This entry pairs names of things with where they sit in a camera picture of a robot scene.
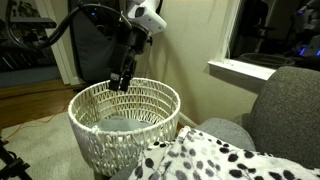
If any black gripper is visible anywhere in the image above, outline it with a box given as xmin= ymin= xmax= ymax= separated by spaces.
xmin=109 ymin=28 xmax=148 ymax=92

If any white black spotted blanket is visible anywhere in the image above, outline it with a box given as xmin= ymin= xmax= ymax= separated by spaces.
xmin=128 ymin=127 xmax=320 ymax=180

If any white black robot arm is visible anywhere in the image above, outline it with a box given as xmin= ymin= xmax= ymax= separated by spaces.
xmin=80 ymin=0 xmax=167 ymax=92

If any grey cloth in basket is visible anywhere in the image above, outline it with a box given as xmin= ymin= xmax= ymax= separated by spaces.
xmin=88 ymin=116 xmax=150 ymax=131

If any white woven laundry basket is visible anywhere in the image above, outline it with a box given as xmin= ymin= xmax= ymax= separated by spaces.
xmin=68 ymin=78 xmax=181 ymax=176

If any grey fabric sofa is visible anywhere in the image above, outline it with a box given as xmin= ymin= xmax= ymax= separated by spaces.
xmin=111 ymin=67 xmax=319 ymax=180

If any dark hanging bag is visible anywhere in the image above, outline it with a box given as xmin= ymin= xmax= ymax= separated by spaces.
xmin=67 ymin=0 xmax=123 ymax=84

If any white window sill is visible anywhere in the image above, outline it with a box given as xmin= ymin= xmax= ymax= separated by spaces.
xmin=208 ymin=59 xmax=275 ymax=81

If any black tripod leg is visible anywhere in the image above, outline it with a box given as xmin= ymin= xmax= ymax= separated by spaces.
xmin=0 ymin=136 xmax=32 ymax=180

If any orange cable on floor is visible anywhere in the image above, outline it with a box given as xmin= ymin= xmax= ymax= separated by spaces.
xmin=3 ymin=99 xmax=73 ymax=141

